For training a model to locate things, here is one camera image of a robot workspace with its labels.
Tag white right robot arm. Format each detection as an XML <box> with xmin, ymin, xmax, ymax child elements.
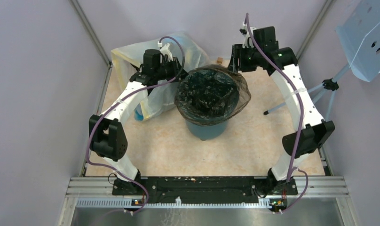
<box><xmin>228</xmin><ymin>24</ymin><xmax>335</xmax><ymax>194</ymax></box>

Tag black plastic trash bag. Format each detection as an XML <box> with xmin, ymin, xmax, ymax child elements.
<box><xmin>174</xmin><ymin>65</ymin><xmax>252</xmax><ymax>126</ymax></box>

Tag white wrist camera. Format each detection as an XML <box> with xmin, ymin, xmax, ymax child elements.
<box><xmin>239</xmin><ymin>25</ymin><xmax>256</xmax><ymax>48</ymax></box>
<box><xmin>158</xmin><ymin>42</ymin><xmax>173</xmax><ymax>61</ymax></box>

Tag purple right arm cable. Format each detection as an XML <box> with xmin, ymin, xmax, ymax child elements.
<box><xmin>243</xmin><ymin>12</ymin><xmax>309</xmax><ymax>214</ymax></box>

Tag white translucent trash bag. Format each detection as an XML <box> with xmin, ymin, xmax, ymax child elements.
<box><xmin>111</xmin><ymin>31</ymin><xmax>210</xmax><ymax>121</ymax></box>

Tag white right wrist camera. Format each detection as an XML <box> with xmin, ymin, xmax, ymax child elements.
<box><xmin>239</xmin><ymin>25</ymin><xmax>256</xmax><ymax>48</ymax></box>

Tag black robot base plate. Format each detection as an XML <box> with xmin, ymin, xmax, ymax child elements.
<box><xmin>112</xmin><ymin>176</ymin><xmax>298</xmax><ymax>204</ymax></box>

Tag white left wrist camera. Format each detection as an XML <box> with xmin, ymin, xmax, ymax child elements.
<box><xmin>158</xmin><ymin>42</ymin><xmax>173</xmax><ymax>61</ymax></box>

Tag aluminium frame rails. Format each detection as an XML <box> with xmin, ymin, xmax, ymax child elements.
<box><xmin>289</xmin><ymin>59</ymin><xmax>349</xmax><ymax>200</ymax></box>

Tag perforated light blue metal panel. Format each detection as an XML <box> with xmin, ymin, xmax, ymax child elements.
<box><xmin>336</xmin><ymin>0</ymin><xmax>380</xmax><ymax>82</ymax></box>

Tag white slotted cable duct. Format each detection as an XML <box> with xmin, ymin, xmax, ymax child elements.
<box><xmin>76</xmin><ymin>198</ymin><xmax>284</xmax><ymax>209</ymax></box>

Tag light blue tripod stand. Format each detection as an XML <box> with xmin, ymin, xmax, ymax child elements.
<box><xmin>263</xmin><ymin>63</ymin><xmax>350</xmax><ymax>128</ymax></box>

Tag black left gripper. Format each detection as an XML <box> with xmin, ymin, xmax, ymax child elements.
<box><xmin>155</xmin><ymin>56</ymin><xmax>191</xmax><ymax>83</ymax></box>

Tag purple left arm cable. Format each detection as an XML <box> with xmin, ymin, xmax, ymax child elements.
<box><xmin>85</xmin><ymin>36</ymin><xmax>186</xmax><ymax>214</ymax></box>

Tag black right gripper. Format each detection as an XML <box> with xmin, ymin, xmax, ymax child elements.
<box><xmin>227</xmin><ymin>44</ymin><xmax>262</xmax><ymax>73</ymax></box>

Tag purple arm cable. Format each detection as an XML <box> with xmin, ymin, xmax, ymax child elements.
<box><xmin>85</xmin><ymin>36</ymin><xmax>186</xmax><ymax>214</ymax></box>
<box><xmin>243</xmin><ymin>12</ymin><xmax>309</xmax><ymax>214</ymax></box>

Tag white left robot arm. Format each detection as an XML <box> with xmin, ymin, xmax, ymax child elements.
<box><xmin>87</xmin><ymin>48</ymin><xmax>186</xmax><ymax>195</ymax></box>

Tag teal plastic trash bin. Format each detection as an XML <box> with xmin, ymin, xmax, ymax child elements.
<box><xmin>186</xmin><ymin>121</ymin><xmax>228</xmax><ymax>141</ymax></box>

